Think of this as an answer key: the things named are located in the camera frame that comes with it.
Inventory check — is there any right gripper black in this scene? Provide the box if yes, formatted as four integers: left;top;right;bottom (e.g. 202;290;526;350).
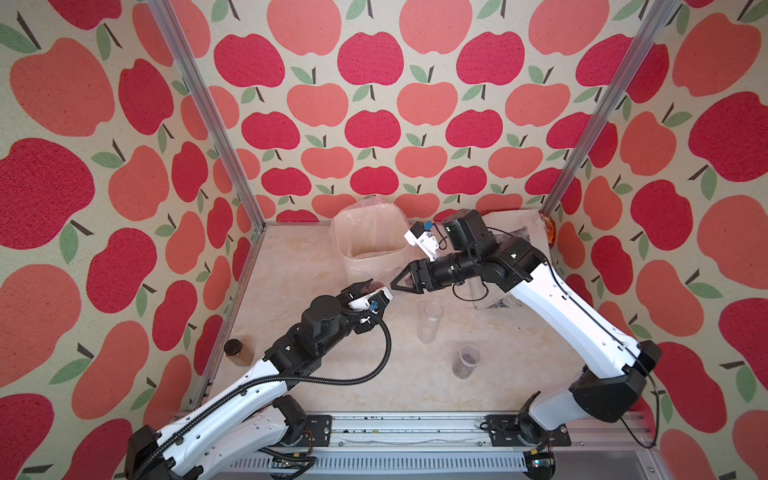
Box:
389;255;474;293

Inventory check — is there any tall clear jar of rosebuds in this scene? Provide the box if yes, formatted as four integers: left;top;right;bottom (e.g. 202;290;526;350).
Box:
417;301;444;345

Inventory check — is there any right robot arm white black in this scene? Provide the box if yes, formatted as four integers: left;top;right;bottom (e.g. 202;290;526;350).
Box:
390;209;662;447

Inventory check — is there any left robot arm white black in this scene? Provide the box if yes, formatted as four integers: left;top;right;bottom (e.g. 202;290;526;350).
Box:
124;280;392;479

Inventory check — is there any cream trash bin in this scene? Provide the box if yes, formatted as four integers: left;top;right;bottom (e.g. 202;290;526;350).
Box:
334;203;415;289

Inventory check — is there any pink plastic bin liner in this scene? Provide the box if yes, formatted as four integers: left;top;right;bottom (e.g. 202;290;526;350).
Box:
331;195;418;289

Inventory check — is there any white Monet tote bag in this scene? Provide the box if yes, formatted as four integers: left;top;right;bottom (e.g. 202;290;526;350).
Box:
469;210;550;310

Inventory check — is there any brown jar black lid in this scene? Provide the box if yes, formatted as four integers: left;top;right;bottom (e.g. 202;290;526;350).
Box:
224;338;254;367

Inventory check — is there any orange snack packet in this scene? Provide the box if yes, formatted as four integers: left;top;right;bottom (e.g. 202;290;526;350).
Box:
539;213;557;248

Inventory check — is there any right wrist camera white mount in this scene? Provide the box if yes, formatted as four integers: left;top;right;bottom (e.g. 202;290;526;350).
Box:
404;221;440;262

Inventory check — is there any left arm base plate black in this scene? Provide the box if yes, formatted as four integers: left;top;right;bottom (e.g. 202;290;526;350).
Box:
275;415;333;448

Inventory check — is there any aluminium front rail frame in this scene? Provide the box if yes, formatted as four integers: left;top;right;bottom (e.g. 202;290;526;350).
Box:
212;412;672;479

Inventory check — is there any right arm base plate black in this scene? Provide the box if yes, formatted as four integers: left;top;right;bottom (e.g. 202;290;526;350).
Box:
479;414;572;449

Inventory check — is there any left aluminium corner post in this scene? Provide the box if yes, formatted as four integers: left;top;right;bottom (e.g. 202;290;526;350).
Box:
148;0;266;234

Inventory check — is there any aluminium corner post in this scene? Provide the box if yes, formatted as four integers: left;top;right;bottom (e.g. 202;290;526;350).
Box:
148;0;266;234
540;0;682;216

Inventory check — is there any right aluminium corner post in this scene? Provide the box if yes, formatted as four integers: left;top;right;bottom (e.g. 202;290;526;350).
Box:
540;0;682;216

